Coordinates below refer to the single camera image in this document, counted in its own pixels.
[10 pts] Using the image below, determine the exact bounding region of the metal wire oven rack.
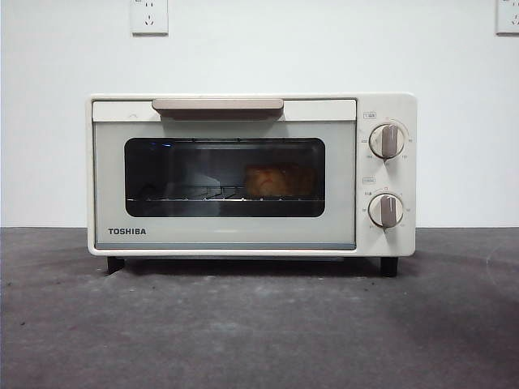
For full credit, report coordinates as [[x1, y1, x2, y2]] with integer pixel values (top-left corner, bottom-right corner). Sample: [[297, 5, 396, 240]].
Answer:
[[126, 184, 325, 203]]

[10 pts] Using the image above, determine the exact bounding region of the cream round oven knob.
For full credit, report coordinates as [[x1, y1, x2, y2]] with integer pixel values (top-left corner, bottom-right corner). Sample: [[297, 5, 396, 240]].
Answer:
[[368, 192, 405, 229], [369, 123, 406, 160]]

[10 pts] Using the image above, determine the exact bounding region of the glass oven door with handle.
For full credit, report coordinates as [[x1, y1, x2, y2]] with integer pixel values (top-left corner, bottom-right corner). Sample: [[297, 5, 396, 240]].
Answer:
[[92, 96, 358, 251]]

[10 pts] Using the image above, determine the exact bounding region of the golden brown bread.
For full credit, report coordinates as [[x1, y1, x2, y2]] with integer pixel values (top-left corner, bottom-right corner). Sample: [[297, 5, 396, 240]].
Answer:
[[244, 163, 318, 199]]

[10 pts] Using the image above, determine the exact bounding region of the white wall socket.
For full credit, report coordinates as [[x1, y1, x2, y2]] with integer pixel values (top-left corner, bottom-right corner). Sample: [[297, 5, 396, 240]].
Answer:
[[130, 0, 169, 35], [495, 0, 519, 35]]

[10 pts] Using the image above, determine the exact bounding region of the cream white toaster oven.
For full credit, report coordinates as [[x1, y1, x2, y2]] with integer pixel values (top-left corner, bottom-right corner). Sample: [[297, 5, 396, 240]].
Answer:
[[85, 92, 418, 278]]

